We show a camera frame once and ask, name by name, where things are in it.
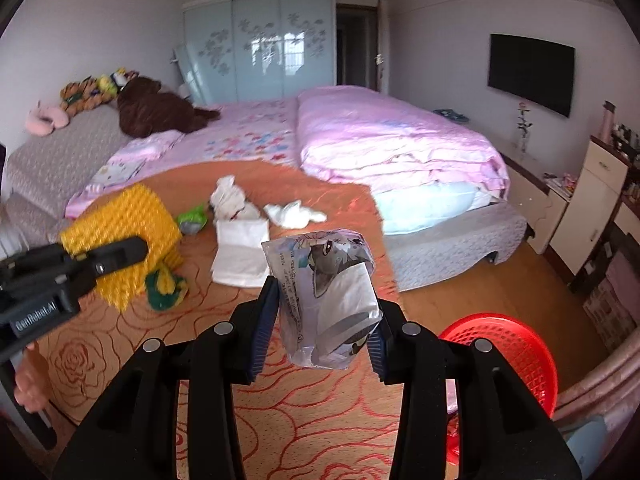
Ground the rose in glass vase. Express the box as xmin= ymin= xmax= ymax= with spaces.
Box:
xmin=515 ymin=102 xmax=533 ymax=154

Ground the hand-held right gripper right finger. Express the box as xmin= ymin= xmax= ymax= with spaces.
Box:
xmin=366 ymin=300 xmax=583 ymax=480

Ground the black wall television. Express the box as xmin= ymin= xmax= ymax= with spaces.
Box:
xmin=487 ymin=33 xmax=576 ymax=119

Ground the pink quilt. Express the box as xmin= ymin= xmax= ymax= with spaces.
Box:
xmin=297 ymin=86 xmax=511 ymax=202

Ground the white cloth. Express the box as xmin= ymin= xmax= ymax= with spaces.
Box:
xmin=210 ymin=219 xmax=273 ymax=289
xmin=209 ymin=175 xmax=261 ymax=222

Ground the yellow foam packing sheet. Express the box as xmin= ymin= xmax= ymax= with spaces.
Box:
xmin=59 ymin=182 xmax=183 ymax=313

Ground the pink curtain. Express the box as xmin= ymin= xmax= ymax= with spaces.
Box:
xmin=554 ymin=342 xmax=640 ymax=423

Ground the glass door wardrobe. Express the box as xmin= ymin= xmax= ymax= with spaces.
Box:
xmin=181 ymin=0 xmax=336 ymax=106

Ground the penguin plush toy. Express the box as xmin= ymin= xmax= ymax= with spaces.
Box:
xmin=111 ymin=67 xmax=139 ymax=92

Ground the small white sock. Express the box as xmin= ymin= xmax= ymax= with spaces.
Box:
xmin=263 ymin=200 xmax=328 ymax=229

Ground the orange rose pattern blanket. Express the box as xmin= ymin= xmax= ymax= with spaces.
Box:
xmin=15 ymin=160 xmax=407 ymax=480

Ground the red plastic basket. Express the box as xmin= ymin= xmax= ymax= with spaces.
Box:
xmin=437 ymin=312 xmax=558 ymax=466

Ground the tiger plush toy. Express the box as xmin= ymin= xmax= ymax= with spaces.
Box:
xmin=60 ymin=77 xmax=113 ymax=113

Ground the brown teddy bear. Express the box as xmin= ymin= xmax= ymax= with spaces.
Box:
xmin=116 ymin=76 xmax=222 ymax=140

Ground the tall cream cabinet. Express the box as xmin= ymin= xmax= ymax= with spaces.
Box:
xmin=547 ymin=135 xmax=630 ymax=277

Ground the small green wrapper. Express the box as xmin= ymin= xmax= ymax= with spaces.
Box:
xmin=176 ymin=203 xmax=210 ymax=236

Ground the pink folded cloth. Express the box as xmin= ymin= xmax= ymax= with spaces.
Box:
xmin=605 ymin=250 xmax=640 ymax=307

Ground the light blue pillow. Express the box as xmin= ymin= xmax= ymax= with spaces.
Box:
xmin=372 ymin=182 xmax=493 ymax=236

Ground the low cream cabinet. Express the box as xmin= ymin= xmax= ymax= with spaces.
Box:
xmin=492 ymin=137 xmax=555 ymax=256

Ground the pink thermos bottle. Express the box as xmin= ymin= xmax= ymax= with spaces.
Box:
xmin=600 ymin=101 xmax=617 ymax=141

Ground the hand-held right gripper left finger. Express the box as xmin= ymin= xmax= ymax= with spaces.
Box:
xmin=52 ymin=276 xmax=281 ymax=480

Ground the brick pattern storage box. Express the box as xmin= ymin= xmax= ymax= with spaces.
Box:
xmin=581 ymin=277 xmax=627 ymax=357

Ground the floral pink bed sheet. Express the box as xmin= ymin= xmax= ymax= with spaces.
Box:
xmin=65 ymin=97 xmax=301 ymax=221

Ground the grey upholstered bed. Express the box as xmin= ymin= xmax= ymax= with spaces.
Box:
xmin=0 ymin=105 xmax=528 ymax=295

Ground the grey printed plastic wrapper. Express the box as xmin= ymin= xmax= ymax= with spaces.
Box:
xmin=261 ymin=228 xmax=383 ymax=370

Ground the person's left hand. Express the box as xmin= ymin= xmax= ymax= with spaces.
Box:
xmin=14 ymin=342 xmax=52 ymax=414

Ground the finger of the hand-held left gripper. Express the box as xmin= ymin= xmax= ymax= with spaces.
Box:
xmin=75 ymin=237 xmax=149 ymax=278

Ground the pink plush toy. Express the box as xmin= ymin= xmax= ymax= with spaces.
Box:
xmin=26 ymin=100 xmax=71 ymax=137

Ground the row of cosmetic bottles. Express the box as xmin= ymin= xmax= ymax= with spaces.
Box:
xmin=612 ymin=121 xmax=640 ymax=162

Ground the pink box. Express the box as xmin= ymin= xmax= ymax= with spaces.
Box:
xmin=545 ymin=172 xmax=581 ymax=197

